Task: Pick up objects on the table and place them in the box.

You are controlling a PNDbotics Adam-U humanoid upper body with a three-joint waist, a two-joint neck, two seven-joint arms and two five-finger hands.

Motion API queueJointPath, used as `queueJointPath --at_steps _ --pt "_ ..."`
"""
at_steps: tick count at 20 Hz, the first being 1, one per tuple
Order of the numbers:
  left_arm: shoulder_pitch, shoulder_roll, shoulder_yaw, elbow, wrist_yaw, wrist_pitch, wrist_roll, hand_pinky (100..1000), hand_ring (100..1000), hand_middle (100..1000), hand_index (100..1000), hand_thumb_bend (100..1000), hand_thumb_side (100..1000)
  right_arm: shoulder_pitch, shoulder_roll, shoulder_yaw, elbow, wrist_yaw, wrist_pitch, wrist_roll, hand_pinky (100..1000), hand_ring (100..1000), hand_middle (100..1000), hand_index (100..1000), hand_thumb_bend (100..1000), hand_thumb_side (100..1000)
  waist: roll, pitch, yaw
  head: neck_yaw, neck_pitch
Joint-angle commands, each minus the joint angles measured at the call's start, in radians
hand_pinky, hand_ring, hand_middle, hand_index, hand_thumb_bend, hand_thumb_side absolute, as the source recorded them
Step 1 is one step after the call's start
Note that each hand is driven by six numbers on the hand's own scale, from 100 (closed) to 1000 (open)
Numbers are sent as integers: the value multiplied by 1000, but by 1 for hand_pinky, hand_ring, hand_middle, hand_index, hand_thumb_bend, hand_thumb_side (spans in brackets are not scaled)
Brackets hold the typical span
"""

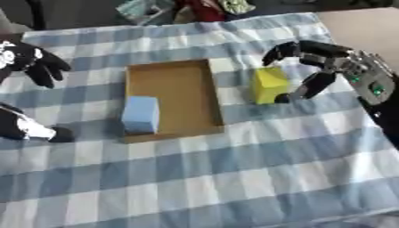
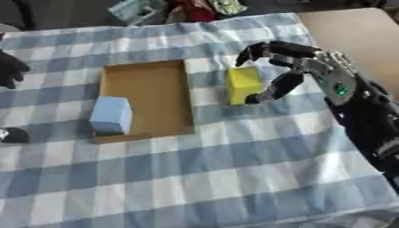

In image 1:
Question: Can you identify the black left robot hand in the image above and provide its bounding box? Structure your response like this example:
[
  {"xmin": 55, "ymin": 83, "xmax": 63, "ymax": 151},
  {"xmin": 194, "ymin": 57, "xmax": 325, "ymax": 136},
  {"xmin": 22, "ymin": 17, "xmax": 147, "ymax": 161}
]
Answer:
[{"xmin": 0, "ymin": 40, "xmax": 78, "ymax": 144}]

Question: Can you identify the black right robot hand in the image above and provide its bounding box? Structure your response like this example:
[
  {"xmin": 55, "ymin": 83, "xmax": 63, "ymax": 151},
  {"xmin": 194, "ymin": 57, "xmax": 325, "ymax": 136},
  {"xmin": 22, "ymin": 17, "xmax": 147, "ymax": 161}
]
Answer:
[{"xmin": 260, "ymin": 40, "xmax": 355, "ymax": 104}]

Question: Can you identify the tan cardboard box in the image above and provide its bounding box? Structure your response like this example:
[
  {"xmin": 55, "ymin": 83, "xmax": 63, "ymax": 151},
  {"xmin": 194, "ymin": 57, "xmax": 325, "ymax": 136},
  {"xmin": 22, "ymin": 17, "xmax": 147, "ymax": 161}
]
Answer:
[{"xmin": 123, "ymin": 58, "xmax": 226, "ymax": 144}]

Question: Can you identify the black chair leg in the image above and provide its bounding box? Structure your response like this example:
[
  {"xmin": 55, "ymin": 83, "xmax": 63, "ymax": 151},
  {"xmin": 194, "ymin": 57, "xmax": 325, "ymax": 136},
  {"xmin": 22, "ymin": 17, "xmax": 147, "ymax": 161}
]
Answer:
[{"xmin": 25, "ymin": 0, "xmax": 49, "ymax": 31}]

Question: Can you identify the yellow block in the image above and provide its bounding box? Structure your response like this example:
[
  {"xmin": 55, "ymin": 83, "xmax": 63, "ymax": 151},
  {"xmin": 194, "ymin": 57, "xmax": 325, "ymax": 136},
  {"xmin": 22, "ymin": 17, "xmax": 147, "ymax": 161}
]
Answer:
[{"xmin": 249, "ymin": 66, "xmax": 292, "ymax": 105}]

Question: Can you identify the light blue block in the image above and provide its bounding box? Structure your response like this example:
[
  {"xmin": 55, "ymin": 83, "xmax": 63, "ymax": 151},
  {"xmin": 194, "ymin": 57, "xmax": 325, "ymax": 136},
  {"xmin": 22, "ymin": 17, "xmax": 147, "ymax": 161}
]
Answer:
[{"xmin": 119, "ymin": 95, "xmax": 161, "ymax": 135}]

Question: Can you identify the pile of colourful cloth items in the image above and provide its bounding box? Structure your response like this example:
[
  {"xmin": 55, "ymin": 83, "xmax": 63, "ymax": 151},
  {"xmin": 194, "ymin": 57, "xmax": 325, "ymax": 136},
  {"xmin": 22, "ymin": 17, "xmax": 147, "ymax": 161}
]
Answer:
[{"xmin": 113, "ymin": 0, "xmax": 257, "ymax": 26}]

